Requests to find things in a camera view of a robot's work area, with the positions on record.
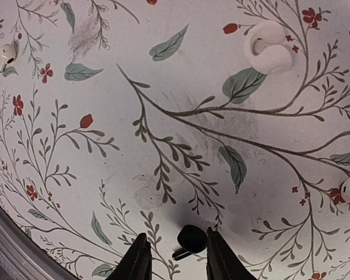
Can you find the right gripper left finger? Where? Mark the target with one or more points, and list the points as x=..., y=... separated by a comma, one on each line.
x=136, y=263

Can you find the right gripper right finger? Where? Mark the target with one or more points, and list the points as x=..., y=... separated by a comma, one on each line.
x=222, y=263

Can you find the black earbud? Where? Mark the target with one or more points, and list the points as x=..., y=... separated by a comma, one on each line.
x=192, y=240

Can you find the floral table mat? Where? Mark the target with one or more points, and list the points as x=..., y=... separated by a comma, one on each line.
x=126, y=117

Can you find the aluminium front rail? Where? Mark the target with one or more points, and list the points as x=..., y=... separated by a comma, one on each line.
x=21, y=258

